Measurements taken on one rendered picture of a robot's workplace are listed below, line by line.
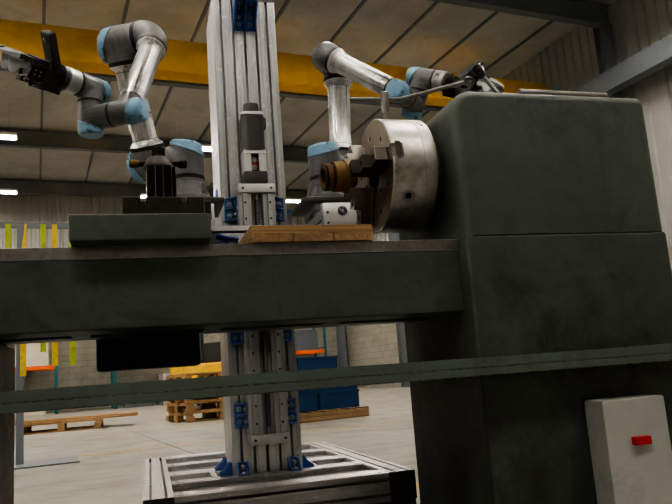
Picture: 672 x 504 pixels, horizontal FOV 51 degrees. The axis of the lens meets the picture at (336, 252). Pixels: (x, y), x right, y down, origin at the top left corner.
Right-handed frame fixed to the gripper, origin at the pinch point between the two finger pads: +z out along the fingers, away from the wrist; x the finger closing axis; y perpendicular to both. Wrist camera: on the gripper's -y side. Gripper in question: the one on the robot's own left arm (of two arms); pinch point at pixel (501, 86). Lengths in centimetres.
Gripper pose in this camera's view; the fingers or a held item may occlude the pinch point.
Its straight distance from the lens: 257.4
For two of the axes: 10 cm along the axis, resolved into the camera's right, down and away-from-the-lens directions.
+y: -4.7, 8.1, -3.5
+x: -3.0, -5.2, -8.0
